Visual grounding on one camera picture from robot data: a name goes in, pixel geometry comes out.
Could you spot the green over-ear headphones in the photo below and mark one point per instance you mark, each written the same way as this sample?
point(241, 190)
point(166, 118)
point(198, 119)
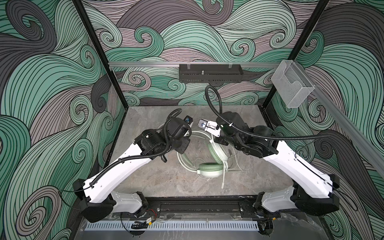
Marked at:
point(218, 165)

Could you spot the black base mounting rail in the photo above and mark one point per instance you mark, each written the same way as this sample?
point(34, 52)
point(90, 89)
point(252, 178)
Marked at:
point(198, 205)

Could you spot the white slotted cable duct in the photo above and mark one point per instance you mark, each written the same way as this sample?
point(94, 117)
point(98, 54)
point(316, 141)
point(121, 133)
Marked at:
point(178, 225)

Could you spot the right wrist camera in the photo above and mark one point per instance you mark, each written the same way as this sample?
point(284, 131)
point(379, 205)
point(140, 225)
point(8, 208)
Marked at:
point(211, 127)

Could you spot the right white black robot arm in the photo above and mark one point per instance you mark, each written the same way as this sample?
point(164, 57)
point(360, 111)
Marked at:
point(312, 191)

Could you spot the clear plastic wall bin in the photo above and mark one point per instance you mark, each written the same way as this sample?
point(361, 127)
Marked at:
point(292, 83)

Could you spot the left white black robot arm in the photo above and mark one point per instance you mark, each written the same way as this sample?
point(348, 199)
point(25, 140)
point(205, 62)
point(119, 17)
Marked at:
point(97, 194)

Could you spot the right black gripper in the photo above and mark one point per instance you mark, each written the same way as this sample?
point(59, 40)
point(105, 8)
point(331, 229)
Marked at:
point(222, 139)

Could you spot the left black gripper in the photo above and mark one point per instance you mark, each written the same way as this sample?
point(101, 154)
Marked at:
point(183, 148)

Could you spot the black perforated wall tray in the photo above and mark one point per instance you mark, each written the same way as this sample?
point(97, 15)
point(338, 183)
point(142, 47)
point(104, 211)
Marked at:
point(215, 74)

